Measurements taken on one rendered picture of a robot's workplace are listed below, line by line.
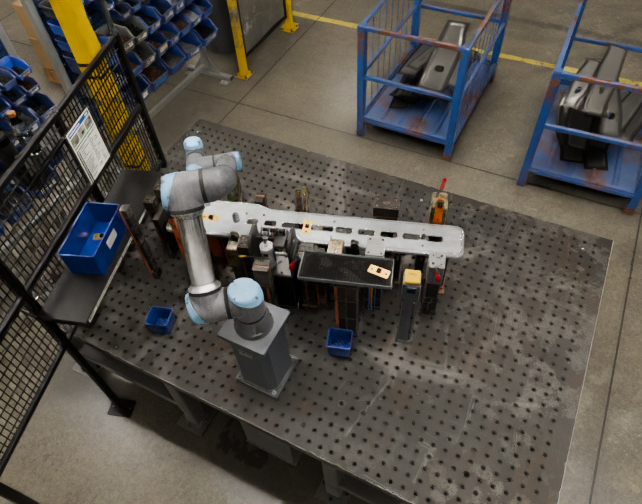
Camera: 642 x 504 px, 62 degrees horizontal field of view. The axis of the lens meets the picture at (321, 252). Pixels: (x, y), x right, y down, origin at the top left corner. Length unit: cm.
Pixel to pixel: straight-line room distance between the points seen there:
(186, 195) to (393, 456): 127
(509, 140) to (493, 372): 255
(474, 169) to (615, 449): 215
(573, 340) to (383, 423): 94
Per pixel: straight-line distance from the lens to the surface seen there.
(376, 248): 222
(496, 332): 254
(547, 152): 430
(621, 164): 439
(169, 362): 252
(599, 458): 322
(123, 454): 321
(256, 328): 198
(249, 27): 529
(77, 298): 245
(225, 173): 180
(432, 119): 442
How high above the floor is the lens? 283
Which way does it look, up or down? 51 degrees down
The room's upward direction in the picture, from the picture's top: 5 degrees counter-clockwise
